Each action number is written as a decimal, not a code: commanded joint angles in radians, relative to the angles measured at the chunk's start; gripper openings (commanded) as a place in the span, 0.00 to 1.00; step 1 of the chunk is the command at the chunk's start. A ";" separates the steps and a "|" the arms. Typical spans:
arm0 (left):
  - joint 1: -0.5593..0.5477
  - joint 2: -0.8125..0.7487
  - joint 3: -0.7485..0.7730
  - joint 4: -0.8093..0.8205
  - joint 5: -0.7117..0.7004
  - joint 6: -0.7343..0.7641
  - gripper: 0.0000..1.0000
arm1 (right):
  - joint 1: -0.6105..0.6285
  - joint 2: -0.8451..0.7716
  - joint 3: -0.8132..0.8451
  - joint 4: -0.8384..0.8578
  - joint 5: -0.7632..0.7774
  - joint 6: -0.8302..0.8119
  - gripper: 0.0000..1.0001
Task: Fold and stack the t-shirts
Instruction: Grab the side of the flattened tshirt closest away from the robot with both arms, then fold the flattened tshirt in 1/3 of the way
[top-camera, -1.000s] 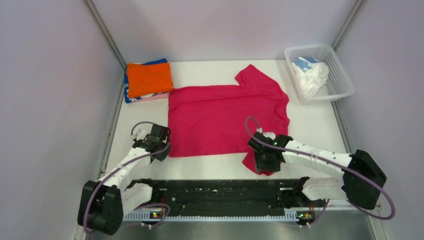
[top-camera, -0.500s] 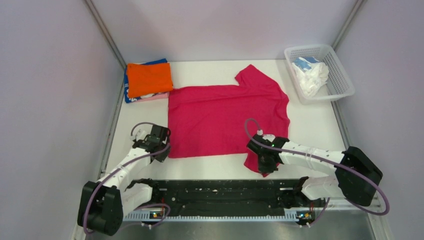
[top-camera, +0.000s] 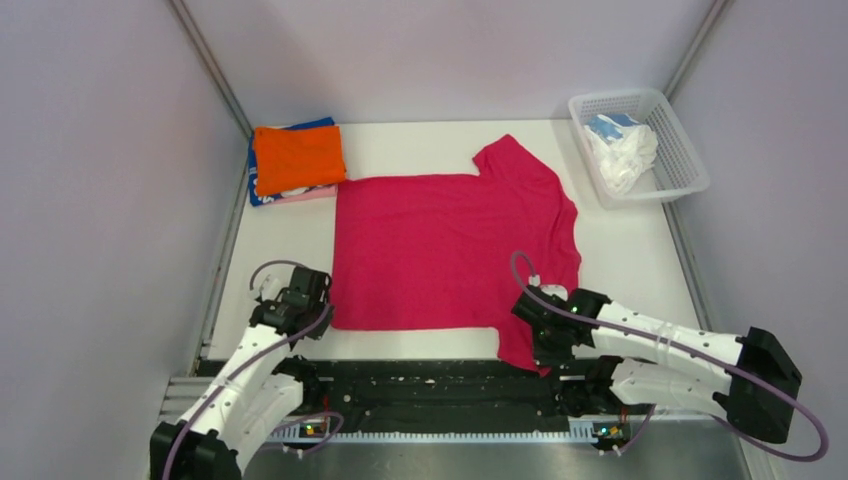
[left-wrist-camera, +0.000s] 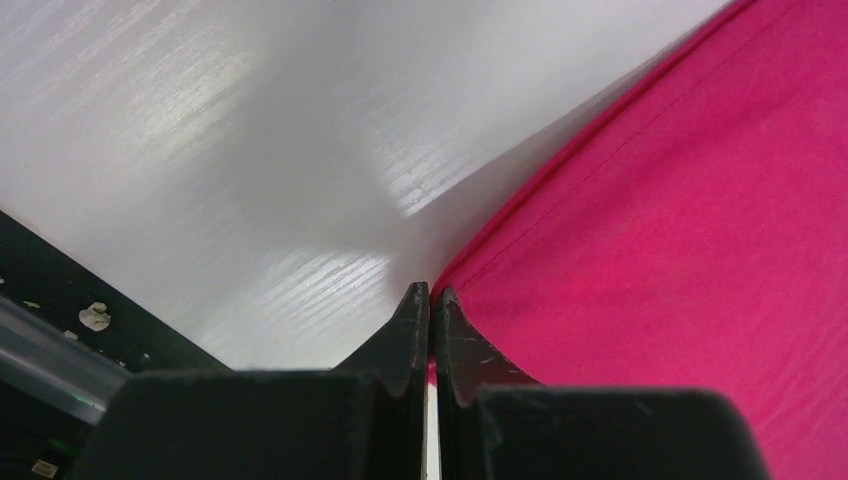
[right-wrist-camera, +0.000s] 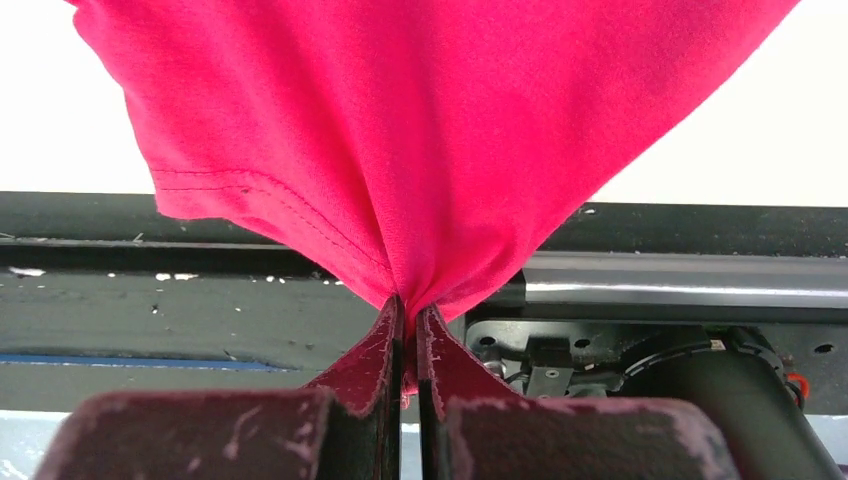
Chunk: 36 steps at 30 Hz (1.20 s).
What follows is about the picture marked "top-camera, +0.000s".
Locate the blue folded t-shirt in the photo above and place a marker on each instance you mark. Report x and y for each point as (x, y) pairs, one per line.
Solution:
(254, 198)

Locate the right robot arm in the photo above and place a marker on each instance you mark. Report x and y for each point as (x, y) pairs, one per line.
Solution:
(635, 360)

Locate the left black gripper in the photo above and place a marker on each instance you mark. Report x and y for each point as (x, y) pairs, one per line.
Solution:
(317, 332)

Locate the white cable duct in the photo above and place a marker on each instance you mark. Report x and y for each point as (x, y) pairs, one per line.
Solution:
(582, 433)

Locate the aluminium rail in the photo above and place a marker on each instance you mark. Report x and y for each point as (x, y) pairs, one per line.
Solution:
(180, 395)

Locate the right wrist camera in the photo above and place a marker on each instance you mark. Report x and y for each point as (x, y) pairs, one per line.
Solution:
(551, 290)

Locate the light blue cloth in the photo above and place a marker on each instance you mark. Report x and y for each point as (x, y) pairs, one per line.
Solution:
(611, 127)

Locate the light pink folded t-shirt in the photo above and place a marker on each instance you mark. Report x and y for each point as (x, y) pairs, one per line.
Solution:
(306, 193)

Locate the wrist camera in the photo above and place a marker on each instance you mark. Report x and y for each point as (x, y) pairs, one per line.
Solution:
(551, 290)
(268, 289)

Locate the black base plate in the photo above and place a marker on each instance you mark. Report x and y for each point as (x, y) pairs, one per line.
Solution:
(467, 396)

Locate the white plastic basket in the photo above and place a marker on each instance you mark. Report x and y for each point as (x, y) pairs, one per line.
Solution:
(677, 170)

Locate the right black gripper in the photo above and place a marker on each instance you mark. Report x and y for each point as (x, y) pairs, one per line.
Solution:
(550, 357)

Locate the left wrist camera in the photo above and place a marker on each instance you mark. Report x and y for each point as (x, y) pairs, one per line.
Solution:
(268, 289)

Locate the white crumpled t-shirt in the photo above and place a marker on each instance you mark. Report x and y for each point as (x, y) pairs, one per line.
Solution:
(623, 162)

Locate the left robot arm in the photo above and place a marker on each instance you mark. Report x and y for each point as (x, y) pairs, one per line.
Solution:
(218, 435)

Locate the orange folded t-shirt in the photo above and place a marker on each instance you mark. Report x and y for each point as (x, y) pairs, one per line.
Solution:
(293, 159)

